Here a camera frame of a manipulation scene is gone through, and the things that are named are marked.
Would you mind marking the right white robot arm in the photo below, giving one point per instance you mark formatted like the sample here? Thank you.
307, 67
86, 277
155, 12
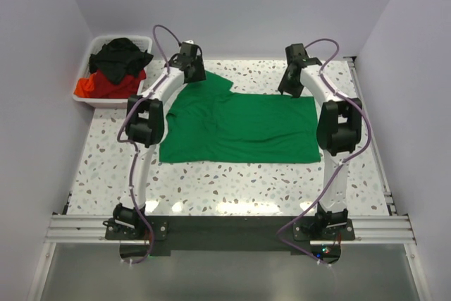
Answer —
338, 132

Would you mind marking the black t shirt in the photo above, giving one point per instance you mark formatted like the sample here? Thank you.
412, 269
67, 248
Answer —
118, 58

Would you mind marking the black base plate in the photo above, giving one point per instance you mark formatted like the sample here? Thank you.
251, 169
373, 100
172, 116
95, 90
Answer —
163, 235

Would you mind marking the green t shirt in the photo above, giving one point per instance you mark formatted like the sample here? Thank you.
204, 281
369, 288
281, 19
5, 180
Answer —
209, 122

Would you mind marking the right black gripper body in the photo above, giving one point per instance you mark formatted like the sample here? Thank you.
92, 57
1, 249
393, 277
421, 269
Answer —
289, 85

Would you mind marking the red t shirt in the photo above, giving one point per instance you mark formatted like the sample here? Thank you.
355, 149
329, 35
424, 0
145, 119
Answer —
101, 88

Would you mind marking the orange t shirt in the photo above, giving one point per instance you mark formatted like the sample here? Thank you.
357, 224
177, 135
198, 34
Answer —
85, 87

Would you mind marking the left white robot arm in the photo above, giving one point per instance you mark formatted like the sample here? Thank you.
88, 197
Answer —
144, 125

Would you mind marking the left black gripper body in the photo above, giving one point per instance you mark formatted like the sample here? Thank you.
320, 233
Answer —
199, 72

